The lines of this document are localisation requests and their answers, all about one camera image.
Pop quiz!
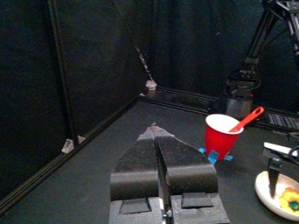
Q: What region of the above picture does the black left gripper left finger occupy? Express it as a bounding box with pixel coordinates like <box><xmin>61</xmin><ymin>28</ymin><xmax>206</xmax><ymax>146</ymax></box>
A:
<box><xmin>107</xmin><ymin>125</ymin><xmax>165</xmax><ymax>224</ymax></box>

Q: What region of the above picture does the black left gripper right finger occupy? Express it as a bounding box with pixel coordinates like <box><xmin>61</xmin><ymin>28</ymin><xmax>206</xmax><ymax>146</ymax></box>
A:
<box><xmin>153</xmin><ymin>125</ymin><xmax>231</xmax><ymax>224</ymax></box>

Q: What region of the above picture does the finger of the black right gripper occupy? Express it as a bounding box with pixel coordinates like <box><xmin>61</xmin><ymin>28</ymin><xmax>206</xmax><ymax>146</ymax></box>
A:
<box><xmin>266</xmin><ymin>156</ymin><xmax>285</xmax><ymax>200</ymax></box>

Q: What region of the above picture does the yellow toy squash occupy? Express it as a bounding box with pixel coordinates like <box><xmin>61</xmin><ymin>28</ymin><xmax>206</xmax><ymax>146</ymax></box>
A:
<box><xmin>279</xmin><ymin>187</ymin><xmax>299</xmax><ymax>216</ymax></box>

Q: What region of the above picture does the white bowl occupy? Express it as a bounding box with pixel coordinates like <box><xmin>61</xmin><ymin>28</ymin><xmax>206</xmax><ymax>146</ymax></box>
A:
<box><xmin>254</xmin><ymin>171</ymin><xmax>299</xmax><ymax>222</ymax></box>

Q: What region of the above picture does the blue cup holder base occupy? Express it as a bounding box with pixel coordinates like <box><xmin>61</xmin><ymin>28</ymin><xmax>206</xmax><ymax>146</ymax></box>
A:
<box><xmin>198</xmin><ymin>147</ymin><xmax>235</xmax><ymax>165</ymax></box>

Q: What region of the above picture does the black ribbed panel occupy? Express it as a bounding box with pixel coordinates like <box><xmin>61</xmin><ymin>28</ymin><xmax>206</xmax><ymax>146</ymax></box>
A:
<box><xmin>266</xmin><ymin>112</ymin><xmax>299</xmax><ymax>131</ymax></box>

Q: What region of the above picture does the red plastic cup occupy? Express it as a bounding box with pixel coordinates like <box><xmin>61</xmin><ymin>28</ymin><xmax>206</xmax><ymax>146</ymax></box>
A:
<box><xmin>205</xmin><ymin>113</ymin><xmax>246</xmax><ymax>161</ymax></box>

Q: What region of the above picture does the red plastic spoon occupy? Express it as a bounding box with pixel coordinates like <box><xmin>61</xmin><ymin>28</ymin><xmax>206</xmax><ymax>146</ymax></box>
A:
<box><xmin>229</xmin><ymin>106</ymin><xmax>266</xmax><ymax>134</ymax></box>

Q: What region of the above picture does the black frame base rail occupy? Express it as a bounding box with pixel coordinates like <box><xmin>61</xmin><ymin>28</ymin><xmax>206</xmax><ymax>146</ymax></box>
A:
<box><xmin>138</xmin><ymin>87</ymin><xmax>299</xmax><ymax>132</ymax></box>
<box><xmin>0</xmin><ymin>97</ymin><xmax>141</xmax><ymax>216</ymax></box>

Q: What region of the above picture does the black vertical frame post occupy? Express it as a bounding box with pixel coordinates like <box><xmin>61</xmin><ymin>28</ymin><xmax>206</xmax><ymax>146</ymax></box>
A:
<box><xmin>47</xmin><ymin>0</ymin><xmax>79</xmax><ymax>144</ymax></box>

